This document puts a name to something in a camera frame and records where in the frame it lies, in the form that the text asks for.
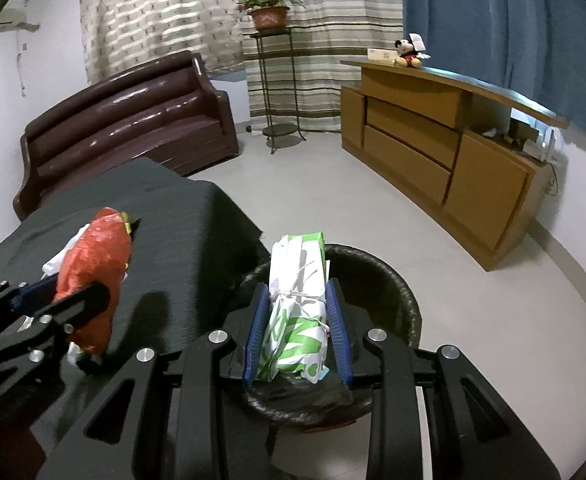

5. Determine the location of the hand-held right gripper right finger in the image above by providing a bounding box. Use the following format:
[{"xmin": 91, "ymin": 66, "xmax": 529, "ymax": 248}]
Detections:
[{"xmin": 323, "ymin": 277, "xmax": 564, "ymax": 480}]

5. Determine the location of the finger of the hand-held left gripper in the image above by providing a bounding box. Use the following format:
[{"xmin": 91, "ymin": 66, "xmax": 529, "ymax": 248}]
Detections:
[
  {"xmin": 18, "ymin": 282, "xmax": 112, "ymax": 362},
  {"xmin": 0, "ymin": 279, "xmax": 60, "ymax": 322}
]

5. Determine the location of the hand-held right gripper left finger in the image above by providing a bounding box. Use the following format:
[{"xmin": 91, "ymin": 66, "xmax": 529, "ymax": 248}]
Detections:
[{"xmin": 36, "ymin": 282, "xmax": 274, "ymax": 480}]

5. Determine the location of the red plastic bag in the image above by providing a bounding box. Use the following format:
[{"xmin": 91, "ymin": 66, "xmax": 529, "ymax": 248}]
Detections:
[{"xmin": 53, "ymin": 207, "xmax": 134, "ymax": 356}]

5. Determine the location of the green and white paper bag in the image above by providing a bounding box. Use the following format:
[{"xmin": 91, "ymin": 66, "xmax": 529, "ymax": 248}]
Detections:
[{"xmin": 255, "ymin": 231, "xmax": 332, "ymax": 385}]

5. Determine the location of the black trash bin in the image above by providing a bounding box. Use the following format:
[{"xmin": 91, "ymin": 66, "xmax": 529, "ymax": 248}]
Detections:
[{"xmin": 233, "ymin": 243, "xmax": 422, "ymax": 433}]

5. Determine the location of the dark grey table cloth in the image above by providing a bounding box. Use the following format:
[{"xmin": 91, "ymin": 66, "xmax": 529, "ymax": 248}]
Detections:
[{"xmin": 0, "ymin": 156, "xmax": 270, "ymax": 480}]

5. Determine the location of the brown leather sofa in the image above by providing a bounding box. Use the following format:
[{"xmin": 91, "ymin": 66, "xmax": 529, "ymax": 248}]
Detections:
[{"xmin": 12, "ymin": 50, "xmax": 240, "ymax": 222}]

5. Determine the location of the black metal plant stand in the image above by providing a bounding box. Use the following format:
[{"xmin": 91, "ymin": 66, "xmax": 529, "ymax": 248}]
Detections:
[{"xmin": 249, "ymin": 27, "xmax": 308, "ymax": 155}]

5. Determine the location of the wooden cabinet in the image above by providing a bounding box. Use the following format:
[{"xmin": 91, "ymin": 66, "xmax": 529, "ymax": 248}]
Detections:
[{"xmin": 339, "ymin": 58, "xmax": 571, "ymax": 272}]

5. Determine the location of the white air conditioner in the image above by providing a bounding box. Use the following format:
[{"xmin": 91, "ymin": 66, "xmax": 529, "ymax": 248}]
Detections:
[{"xmin": 0, "ymin": 7, "xmax": 41, "ymax": 34}]

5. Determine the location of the white device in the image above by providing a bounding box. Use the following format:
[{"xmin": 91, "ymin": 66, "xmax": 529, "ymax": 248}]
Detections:
[{"xmin": 522, "ymin": 127, "xmax": 560, "ymax": 162}]

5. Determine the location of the mouse plush toy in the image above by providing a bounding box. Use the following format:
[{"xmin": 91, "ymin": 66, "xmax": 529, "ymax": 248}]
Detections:
[{"xmin": 393, "ymin": 34, "xmax": 432, "ymax": 69}]

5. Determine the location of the striped curtain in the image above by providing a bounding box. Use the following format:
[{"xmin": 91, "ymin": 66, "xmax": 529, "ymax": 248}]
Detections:
[{"xmin": 235, "ymin": 0, "xmax": 405, "ymax": 134}]

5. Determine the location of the beige patterned curtain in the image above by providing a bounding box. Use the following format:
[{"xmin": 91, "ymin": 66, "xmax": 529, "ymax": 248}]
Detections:
[{"xmin": 80, "ymin": 0, "xmax": 247, "ymax": 86}]

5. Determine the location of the potted plant in terracotta pot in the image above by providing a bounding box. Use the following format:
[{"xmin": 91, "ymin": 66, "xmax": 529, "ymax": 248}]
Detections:
[{"xmin": 237, "ymin": 0, "xmax": 305, "ymax": 31}]

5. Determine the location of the blue curtain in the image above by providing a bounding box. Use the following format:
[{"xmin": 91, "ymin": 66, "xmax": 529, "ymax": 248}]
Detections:
[{"xmin": 398, "ymin": 0, "xmax": 586, "ymax": 139}]

